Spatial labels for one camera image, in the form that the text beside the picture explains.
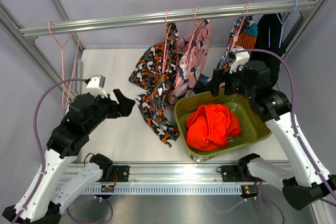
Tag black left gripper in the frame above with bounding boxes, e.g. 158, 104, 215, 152
85, 89, 135, 133

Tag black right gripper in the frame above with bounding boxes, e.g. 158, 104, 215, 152
207, 62, 255, 101

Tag bright orange shorts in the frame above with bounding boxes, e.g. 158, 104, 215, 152
185, 104, 242, 151

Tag pink hanger of orange shorts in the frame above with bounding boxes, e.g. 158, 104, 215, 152
48, 20, 82, 109

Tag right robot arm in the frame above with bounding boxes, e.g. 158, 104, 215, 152
207, 61, 335, 210

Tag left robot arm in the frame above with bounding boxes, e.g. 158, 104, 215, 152
2, 89, 135, 223

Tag grey orange camouflage shorts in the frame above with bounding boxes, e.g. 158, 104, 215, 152
129, 23, 179, 147

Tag pink floral shorts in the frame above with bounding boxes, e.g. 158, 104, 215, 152
167, 19, 212, 106

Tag blue orange patterned shorts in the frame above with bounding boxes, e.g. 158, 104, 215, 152
194, 15, 259, 95

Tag pink hanger of floral shorts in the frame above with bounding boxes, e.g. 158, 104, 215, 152
178, 7, 208, 66

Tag pink hanger of camouflage shorts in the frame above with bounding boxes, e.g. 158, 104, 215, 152
161, 10, 172, 74

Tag black mesh shorts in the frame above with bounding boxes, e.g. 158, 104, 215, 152
250, 14, 286, 87

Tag pink hanger of blue shorts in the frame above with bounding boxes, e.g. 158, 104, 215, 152
230, 2, 250, 51

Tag light blue hanger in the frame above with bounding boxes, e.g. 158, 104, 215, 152
276, 0, 299, 48

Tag olive green plastic basket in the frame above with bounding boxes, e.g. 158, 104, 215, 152
174, 88, 271, 162

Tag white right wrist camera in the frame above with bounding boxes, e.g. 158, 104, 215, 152
228, 47, 250, 74

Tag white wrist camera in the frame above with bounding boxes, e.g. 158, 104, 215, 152
228, 47, 250, 74
86, 74, 108, 98

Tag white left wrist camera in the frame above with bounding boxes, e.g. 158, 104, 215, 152
86, 74, 108, 98

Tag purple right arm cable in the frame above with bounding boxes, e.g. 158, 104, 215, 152
207, 48, 336, 224

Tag aluminium frame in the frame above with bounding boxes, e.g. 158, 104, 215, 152
0, 0, 336, 224

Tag white slotted cable duct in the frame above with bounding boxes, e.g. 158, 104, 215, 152
83, 184, 243, 195

